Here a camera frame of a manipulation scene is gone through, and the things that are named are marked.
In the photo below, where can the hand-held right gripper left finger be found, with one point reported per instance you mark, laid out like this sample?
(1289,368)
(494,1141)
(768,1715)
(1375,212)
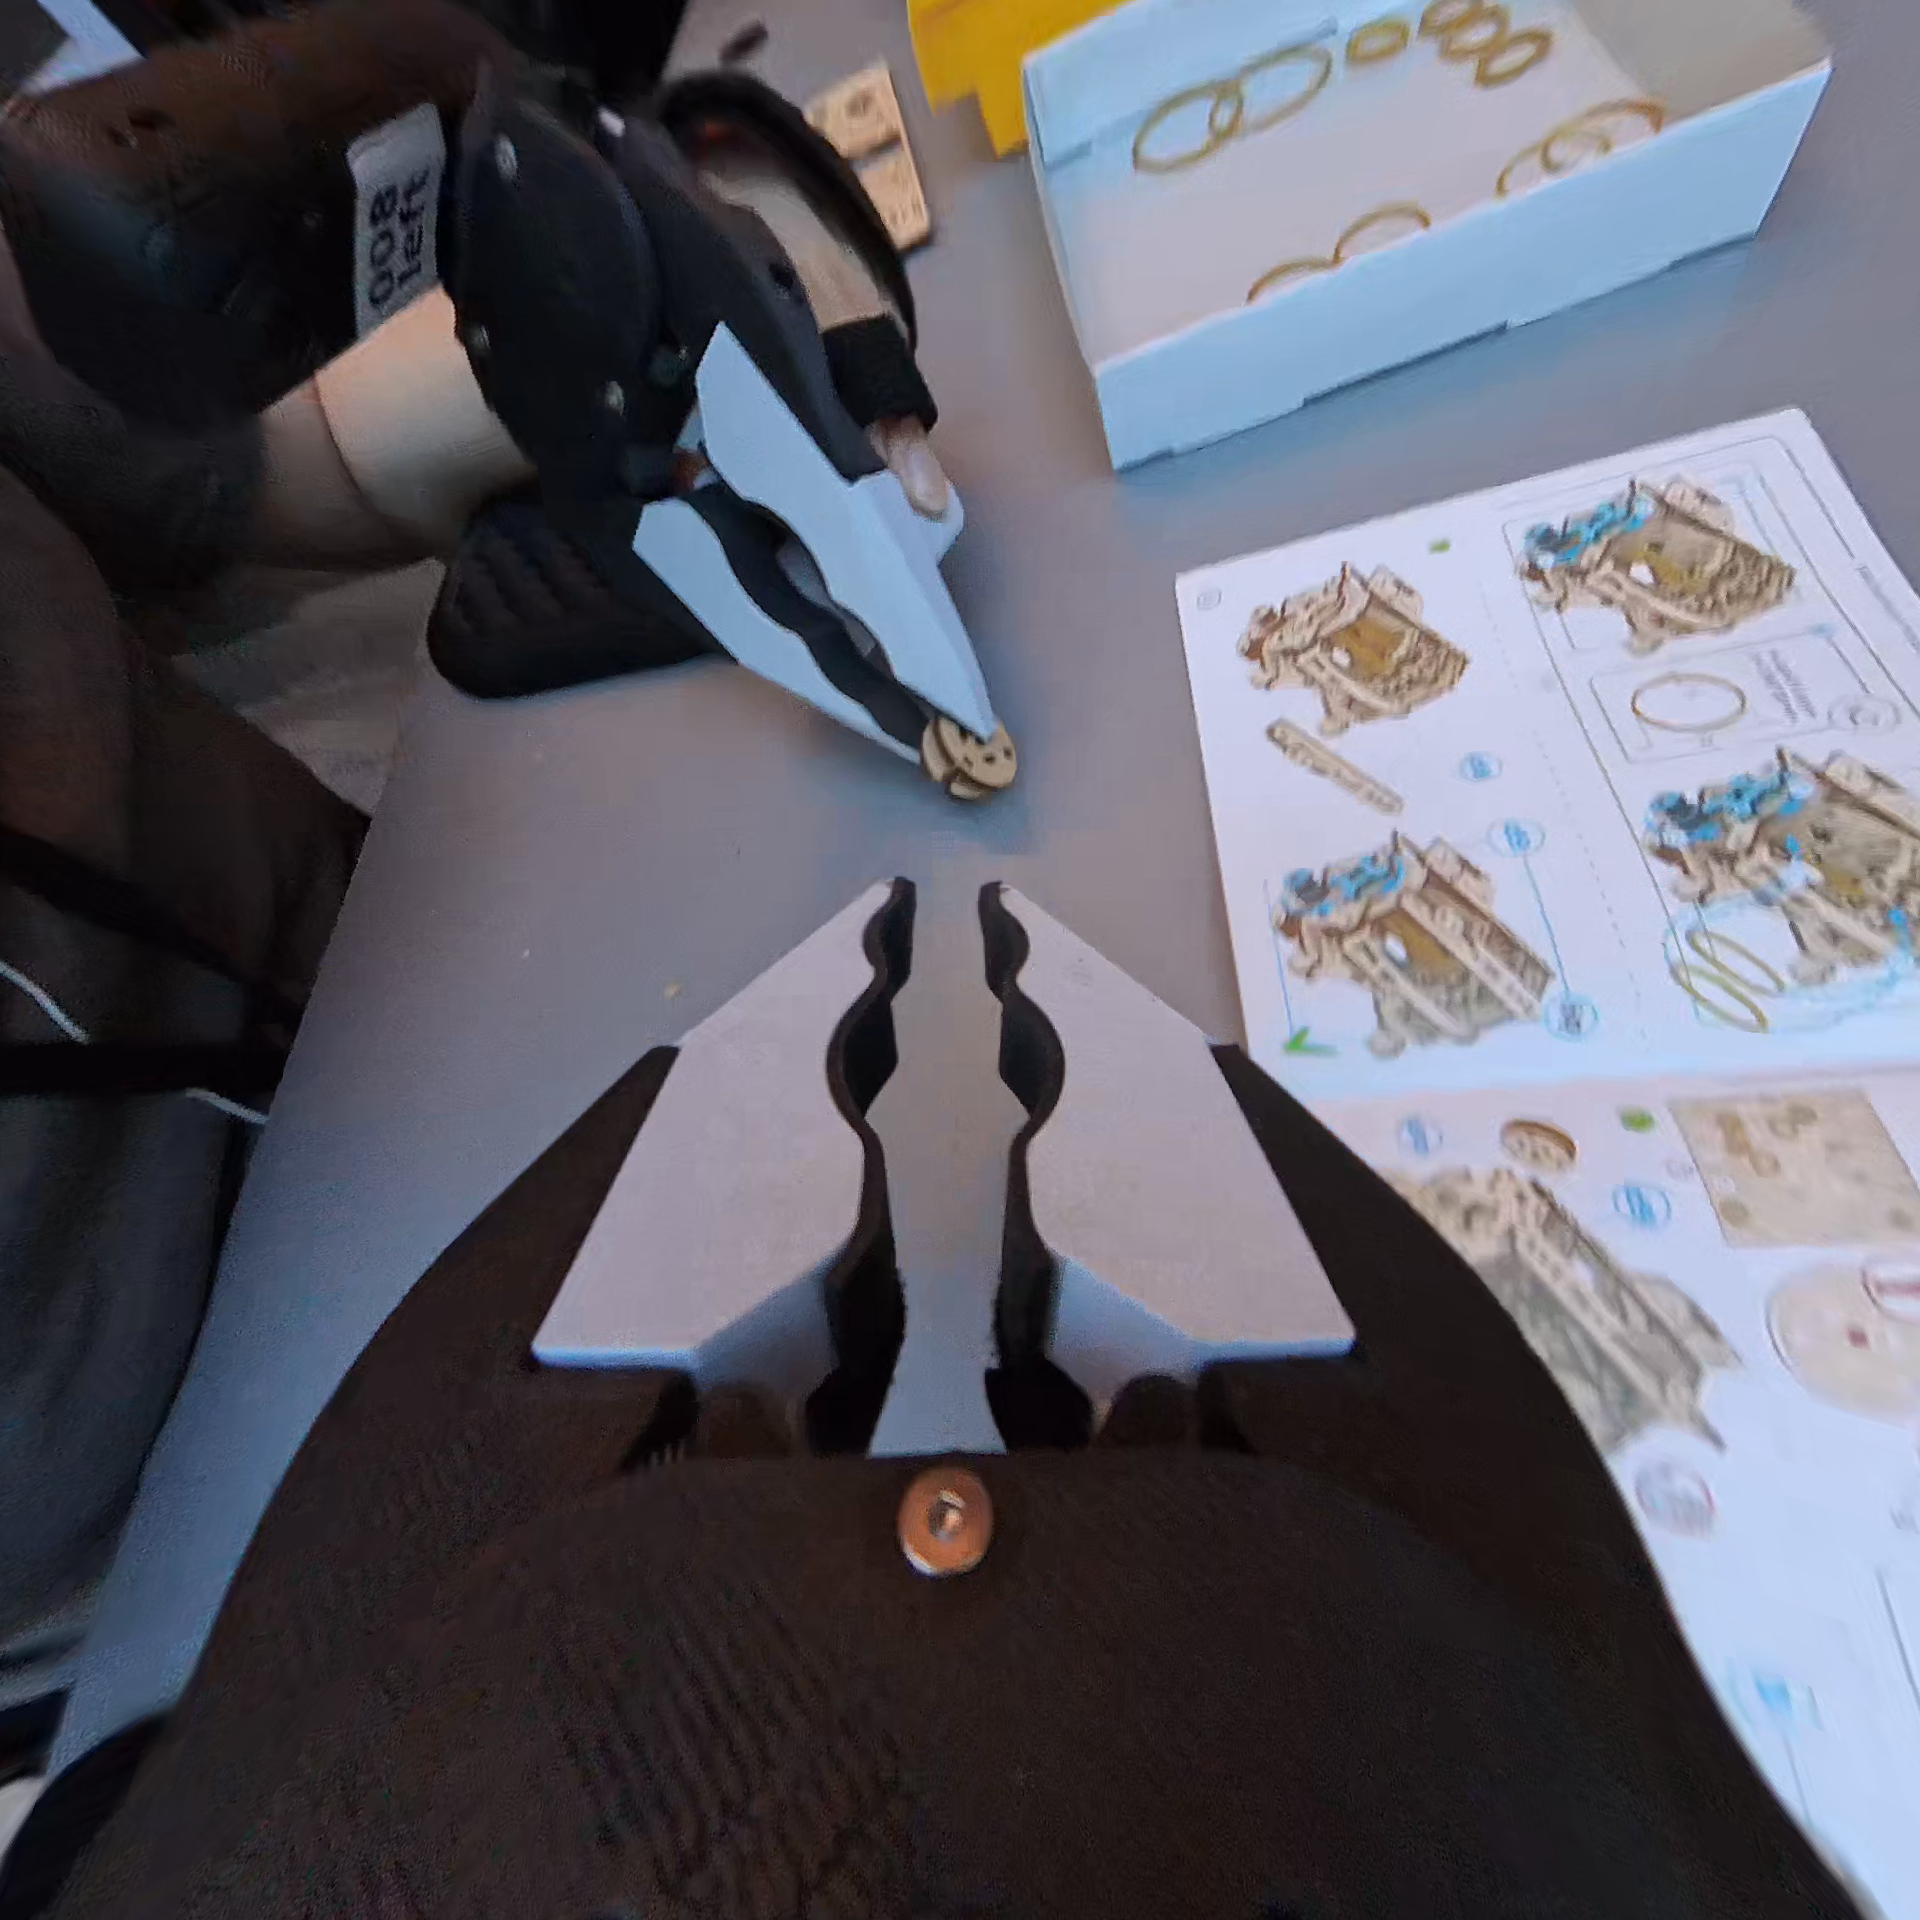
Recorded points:
(721,1203)

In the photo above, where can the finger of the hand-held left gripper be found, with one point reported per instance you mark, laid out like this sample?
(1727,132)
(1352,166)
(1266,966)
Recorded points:
(857,553)
(721,600)

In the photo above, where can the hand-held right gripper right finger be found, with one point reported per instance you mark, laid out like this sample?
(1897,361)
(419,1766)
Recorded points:
(1185,1203)

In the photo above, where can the notched round wooden disc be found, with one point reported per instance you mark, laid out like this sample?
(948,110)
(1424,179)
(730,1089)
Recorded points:
(953,750)

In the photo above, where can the grey desk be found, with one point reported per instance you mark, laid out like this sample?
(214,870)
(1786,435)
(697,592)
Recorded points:
(599,931)

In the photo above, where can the person's left hand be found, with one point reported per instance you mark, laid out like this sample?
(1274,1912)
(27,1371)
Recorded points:
(835,252)

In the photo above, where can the black bumpy pad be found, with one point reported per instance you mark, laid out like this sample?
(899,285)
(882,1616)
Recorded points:
(527,612)

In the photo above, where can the laser-cut plywood parts sheet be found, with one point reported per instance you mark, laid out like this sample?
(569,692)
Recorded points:
(883,179)

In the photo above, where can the white cardboard box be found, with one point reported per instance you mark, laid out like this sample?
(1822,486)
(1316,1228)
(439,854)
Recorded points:
(1201,390)

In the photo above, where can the yellow plastic bin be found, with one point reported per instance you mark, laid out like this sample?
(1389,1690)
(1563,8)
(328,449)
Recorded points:
(959,42)

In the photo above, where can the illustrated instruction booklet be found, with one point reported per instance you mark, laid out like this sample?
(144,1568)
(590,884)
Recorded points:
(1470,646)

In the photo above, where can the person's dark clothing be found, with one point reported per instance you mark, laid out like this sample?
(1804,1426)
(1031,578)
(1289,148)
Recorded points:
(119,836)

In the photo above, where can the cluster of tan rubber rings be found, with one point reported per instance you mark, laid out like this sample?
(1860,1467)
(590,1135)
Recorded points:
(1509,78)

